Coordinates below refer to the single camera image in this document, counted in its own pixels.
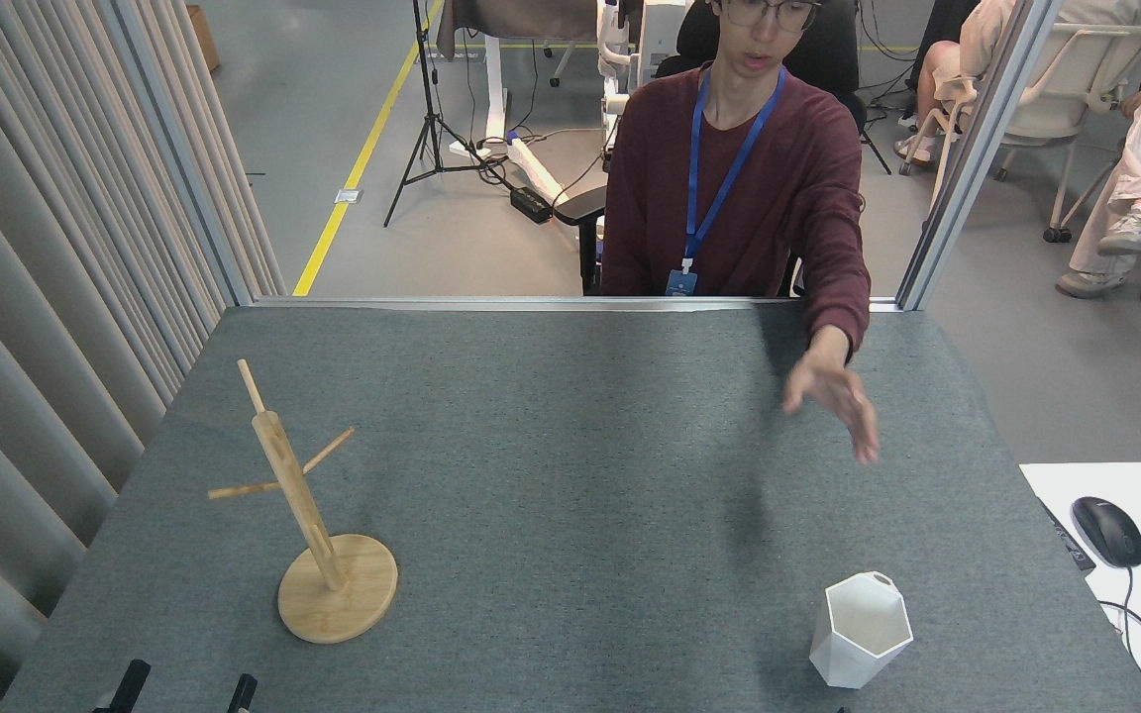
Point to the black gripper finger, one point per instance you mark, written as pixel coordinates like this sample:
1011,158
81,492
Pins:
128,688
243,695

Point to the white hexagonal cup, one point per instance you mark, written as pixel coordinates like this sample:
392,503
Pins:
853,649

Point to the wooden cup rack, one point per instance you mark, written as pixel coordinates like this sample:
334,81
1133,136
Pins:
338,594

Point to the person's left hand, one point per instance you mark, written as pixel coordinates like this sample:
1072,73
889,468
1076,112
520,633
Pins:
838,391

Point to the grey felt table mat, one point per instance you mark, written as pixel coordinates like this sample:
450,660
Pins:
570,475

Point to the beige pleated curtain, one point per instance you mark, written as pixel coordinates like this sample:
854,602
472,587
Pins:
36,248

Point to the small floor socket plate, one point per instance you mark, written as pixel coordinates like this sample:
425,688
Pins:
349,196

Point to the black power strip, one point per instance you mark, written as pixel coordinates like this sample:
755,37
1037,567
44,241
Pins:
531,204

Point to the black tripod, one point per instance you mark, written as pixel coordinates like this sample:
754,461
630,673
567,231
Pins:
429,99

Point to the cardboard box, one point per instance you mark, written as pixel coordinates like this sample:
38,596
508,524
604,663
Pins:
202,38

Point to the seated person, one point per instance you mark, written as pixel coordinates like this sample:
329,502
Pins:
759,188

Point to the dark brown desk top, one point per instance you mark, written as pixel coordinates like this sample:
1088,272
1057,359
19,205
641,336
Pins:
521,20

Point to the white stand on wheels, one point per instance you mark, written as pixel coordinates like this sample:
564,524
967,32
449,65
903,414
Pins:
650,40

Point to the black flat device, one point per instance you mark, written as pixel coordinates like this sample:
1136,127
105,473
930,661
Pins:
1068,540

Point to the black-rimmed glasses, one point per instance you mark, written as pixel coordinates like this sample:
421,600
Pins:
769,12

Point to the black office chair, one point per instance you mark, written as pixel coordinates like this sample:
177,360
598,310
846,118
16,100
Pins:
833,59

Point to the black computer mouse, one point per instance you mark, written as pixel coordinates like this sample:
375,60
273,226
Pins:
1107,530

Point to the person in beige top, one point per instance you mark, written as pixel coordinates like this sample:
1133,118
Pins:
991,40

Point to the white armchair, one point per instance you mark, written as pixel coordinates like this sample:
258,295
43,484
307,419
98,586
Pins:
1076,89

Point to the silver frame rail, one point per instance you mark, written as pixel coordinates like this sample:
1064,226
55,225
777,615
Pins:
570,303

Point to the silver frame post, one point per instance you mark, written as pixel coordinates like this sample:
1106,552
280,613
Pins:
977,149
179,149

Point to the white desk leg frame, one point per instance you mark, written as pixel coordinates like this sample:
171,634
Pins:
496,89

